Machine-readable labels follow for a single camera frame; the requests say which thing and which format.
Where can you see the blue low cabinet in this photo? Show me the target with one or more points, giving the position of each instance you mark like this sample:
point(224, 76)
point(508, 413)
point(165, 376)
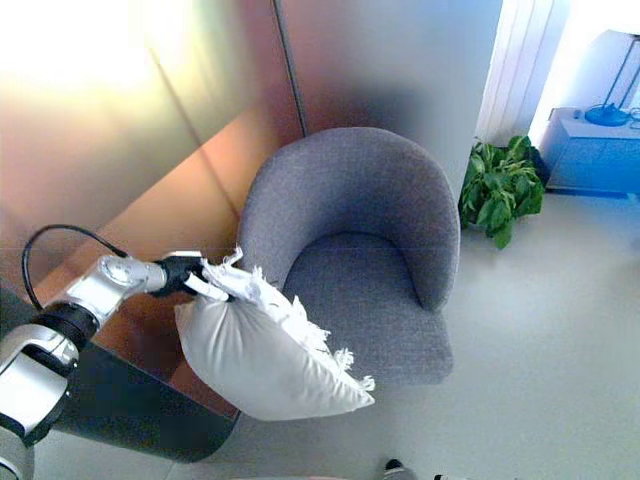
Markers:
point(595, 155)

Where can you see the green leafy potted plant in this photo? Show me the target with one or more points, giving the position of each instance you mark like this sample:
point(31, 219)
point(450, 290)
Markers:
point(500, 195)

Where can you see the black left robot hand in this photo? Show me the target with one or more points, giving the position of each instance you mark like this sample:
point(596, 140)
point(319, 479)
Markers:
point(175, 275)

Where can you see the white door frame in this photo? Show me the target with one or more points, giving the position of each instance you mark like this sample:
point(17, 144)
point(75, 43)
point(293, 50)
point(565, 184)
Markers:
point(515, 70)

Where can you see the white fringed pillow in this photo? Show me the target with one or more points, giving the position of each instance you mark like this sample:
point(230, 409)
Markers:
point(260, 355)

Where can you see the grey fabric tub armchair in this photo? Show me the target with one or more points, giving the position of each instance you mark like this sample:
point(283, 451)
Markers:
point(360, 280)

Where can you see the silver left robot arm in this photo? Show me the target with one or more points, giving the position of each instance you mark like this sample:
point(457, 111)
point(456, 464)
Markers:
point(60, 340)

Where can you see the black right robot foot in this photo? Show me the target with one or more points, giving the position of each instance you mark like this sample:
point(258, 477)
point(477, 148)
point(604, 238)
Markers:
point(395, 466)

